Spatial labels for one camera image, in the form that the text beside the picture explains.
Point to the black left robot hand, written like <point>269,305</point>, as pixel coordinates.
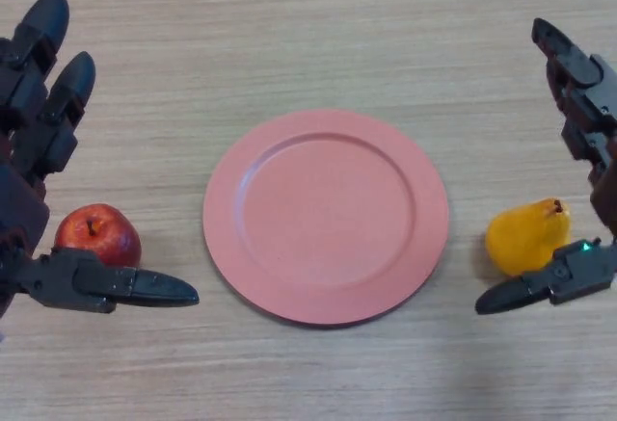
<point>24,214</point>

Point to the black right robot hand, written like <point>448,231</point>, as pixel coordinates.
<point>588,271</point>

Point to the yellow pear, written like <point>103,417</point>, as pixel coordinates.
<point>523,240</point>

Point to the pink round plate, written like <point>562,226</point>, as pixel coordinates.
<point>326,218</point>

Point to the red apple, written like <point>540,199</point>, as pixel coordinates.
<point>103,230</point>

